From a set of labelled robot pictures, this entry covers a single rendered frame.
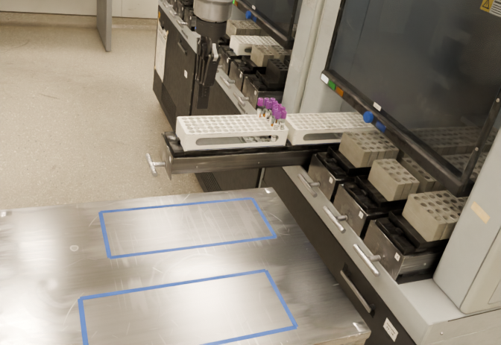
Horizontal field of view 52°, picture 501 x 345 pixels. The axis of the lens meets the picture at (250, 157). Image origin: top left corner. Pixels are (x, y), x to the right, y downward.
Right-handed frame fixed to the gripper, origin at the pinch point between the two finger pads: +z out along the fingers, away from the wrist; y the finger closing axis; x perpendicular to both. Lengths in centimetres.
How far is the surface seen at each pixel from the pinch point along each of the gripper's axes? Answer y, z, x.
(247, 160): -6.7, 16.5, -12.8
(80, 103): 192, 95, 13
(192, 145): -4.9, 12.0, 2.8
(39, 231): -32, 13, 41
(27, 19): 350, 91, 41
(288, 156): -6.8, 15.9, -25.0
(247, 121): 0.8, 8.6, -14.2
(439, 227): -51, 8, -40
